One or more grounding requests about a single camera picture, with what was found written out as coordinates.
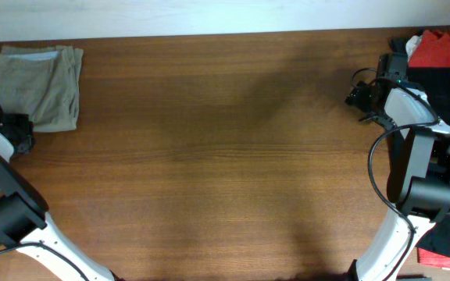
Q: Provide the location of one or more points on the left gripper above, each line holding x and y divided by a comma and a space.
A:
22, 119

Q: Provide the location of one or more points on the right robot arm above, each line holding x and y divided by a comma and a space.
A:
413, 107

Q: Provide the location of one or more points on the khaki shorts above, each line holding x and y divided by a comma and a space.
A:
42, 83

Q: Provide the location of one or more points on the white cloth piece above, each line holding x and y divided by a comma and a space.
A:
412, 44

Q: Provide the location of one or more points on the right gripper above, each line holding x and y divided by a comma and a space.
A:
358, 97

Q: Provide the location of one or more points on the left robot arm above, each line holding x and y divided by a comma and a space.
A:
26, 225

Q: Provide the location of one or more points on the red garment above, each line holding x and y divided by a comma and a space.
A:
434, 51

